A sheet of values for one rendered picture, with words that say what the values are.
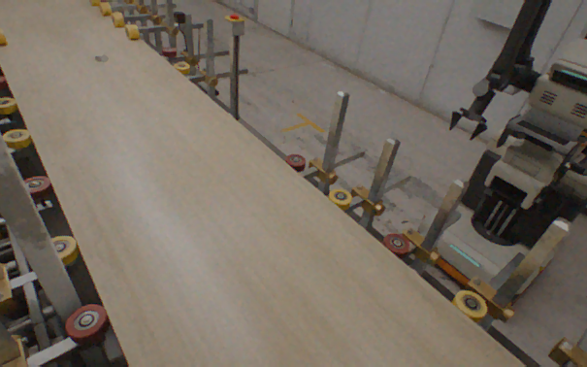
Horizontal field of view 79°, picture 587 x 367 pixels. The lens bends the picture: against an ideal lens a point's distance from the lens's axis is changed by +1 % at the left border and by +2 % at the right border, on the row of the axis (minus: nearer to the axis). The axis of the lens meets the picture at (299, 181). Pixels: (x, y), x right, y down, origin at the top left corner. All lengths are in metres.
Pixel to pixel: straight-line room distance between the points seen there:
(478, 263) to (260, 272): 1.47
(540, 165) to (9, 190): 1.86
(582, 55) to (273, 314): 1.45
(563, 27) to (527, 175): 1.95
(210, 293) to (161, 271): 0.15
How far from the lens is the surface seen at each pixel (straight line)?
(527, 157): 1.93
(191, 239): 1.06
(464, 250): 2.22
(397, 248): 1.12
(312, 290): 0.96
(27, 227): 0.88
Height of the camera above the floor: 1.69
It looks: 38 degrees down
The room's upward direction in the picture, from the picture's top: 8 degrees clockwise
